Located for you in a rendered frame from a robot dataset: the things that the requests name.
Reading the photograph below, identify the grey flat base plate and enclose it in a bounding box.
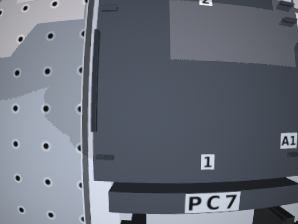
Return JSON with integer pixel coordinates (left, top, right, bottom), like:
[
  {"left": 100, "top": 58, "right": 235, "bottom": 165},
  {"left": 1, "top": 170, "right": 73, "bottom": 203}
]
[{"left": 0, "top": 0, "right": 88, "bottom": 224}]

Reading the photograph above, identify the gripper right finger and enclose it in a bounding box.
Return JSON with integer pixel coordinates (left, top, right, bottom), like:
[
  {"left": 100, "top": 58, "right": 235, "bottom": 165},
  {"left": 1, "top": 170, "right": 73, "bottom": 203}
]
[{"left": 252, "top": 206, "right": 298, "bottom": 224}]

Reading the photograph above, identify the dark grey plate carrier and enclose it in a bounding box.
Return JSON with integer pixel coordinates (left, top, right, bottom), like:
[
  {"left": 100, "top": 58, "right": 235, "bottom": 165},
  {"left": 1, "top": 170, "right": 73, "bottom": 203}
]
[{"left": 91, "top": 0, "right": 298, "bottom": 214}]

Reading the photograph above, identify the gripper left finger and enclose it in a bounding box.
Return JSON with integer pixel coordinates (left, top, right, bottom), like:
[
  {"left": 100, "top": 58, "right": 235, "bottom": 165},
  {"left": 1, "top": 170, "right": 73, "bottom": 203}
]
[{"left": 120, "top": 213, "right": 146, "bottom": 224}]

